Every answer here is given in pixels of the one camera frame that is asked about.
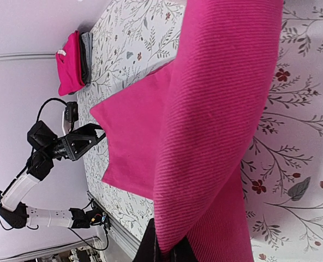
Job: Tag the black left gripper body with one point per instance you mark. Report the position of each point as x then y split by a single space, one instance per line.
73 145

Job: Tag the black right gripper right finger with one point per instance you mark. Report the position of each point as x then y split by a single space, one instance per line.
183 252

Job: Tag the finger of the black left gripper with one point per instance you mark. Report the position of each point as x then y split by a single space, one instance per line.
88 129
99 135

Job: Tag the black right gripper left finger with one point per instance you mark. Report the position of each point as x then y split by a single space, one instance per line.
148 250

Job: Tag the magenta t-shirt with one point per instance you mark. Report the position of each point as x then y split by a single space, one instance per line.
69 66

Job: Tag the pink garment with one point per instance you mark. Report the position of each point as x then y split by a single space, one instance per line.
178 135

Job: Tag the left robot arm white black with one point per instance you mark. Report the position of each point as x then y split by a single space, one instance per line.
48 147

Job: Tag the black pinstriped folded shirt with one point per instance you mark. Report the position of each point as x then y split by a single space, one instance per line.
83 61

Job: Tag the grey folded garment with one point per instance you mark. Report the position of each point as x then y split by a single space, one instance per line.
87 39

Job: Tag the floral patterned table cloth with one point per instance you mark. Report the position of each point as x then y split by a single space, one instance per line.
282 171

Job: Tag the aluminium front rail base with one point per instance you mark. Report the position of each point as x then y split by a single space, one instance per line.
123 245

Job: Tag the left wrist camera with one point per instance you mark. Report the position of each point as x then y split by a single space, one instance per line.
69 116

